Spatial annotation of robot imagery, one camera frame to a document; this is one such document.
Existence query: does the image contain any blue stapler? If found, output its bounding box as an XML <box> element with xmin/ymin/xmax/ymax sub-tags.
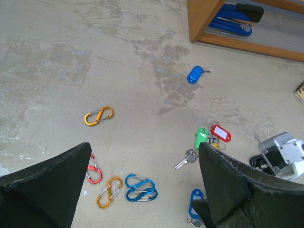
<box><xmin>209</xmin><ymin>3</ymin><xmax>265</xmax><ymax>37</ymax></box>

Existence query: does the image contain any blue key tag with keys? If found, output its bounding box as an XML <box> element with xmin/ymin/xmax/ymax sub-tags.
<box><xmin>186</xmin><ymin>189</ymin><xmax>205</xmax><ymax>228</ymax></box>

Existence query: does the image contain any green key tag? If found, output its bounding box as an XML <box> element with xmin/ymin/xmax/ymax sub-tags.
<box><xmin>194</xmin><ymin>128</ymin><xmax>209</xmax><ymax>152</ymax></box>

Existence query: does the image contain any dark blue S carabiner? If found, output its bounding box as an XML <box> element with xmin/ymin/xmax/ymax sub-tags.
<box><xmin>126</xmin><ymin>188</ymin><xmax>158</xmax><ymax>202</ymax></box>

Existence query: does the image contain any wooden shelf rack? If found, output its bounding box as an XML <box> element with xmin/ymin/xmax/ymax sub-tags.
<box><xmin>187</xmin><ymin>0</ymin><xmax>304</xmax><ymax>62</ymax></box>

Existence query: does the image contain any orange s carabiner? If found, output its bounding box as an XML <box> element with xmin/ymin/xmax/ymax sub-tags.
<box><xmin>96</xmin><ymin>176</ymin><xmax>123</xmax><ymax>209</ymax></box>
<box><xmin>84</xmin><ymin>106</ymin><xmax>114</xmax><ymax>126</ymax></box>

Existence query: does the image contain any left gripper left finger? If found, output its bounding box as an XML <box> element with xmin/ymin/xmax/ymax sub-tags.
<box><xmin>0</xmin><ymin>142</ymin><xmax>92</xmax><ymax>228</ymax></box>

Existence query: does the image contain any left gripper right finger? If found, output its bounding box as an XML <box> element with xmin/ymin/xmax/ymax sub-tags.
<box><xmin>192</xmin><ymin>142</ymin><xmax>304</xmax><ymax>228</ymax></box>

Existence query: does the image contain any silver key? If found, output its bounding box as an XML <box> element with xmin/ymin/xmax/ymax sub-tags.
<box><xmin>174</xmin><ymin>149</ymin><xmax>199</xmax><ymax>170</ymax></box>

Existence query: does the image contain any yellow key tag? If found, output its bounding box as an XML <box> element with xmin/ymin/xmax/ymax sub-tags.
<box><xmin>211</xmin><ymin>142</ymin><xmax>226</xmax><ymax>150</ymax></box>

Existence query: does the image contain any red S carabiner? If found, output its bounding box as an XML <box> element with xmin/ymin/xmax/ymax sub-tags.
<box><xmin>86</xmin><ymin>154</ymin><xmax>103</xmax><ymax>184</ymax></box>

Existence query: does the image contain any yellow spiral notebook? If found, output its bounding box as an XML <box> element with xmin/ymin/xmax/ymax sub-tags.
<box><xmin>294</xmin><ymin>82</ymin><xmax>304</xmax><ymax>105</ymax></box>

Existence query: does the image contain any light blue S carabiner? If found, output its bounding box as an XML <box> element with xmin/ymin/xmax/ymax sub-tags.
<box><xmin>125</xmin><ymin>173</ymin><xmax>155</xmax><ymax>188</ymax></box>

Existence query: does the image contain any red key tag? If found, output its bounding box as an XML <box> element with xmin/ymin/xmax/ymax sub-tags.
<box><xmin>209</xmin><ymin>122</ymin><xmax>232</xmax><ymax>143</ymax></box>

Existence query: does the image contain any blue key tag far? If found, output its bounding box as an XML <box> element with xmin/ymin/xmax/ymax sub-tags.
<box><xmin>187</xmin><ymin>66</ymin><xmax>211</xmax><ymax>84</ymax></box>

